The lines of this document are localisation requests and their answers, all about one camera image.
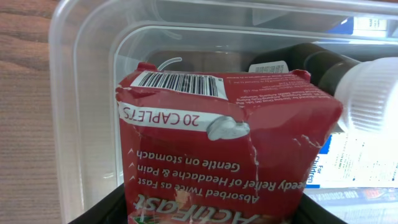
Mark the clear plastic container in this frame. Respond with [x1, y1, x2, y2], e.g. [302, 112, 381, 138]
[49, 0, 397, 223]

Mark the blue fever patch packet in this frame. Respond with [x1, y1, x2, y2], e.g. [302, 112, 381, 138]
[305, 17, 397, 223]

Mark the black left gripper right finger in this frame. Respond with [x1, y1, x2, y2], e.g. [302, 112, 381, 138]
[291, 194, 347, 224]

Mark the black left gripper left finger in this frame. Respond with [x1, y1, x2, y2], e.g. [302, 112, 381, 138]
[68, 184, 127, 224]

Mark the black tube with white cap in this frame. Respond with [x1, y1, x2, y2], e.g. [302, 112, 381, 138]
[248, 43, 397, 136]

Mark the red Panadol box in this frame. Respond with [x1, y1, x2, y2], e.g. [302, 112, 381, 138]
[115, 63, 343, 223]

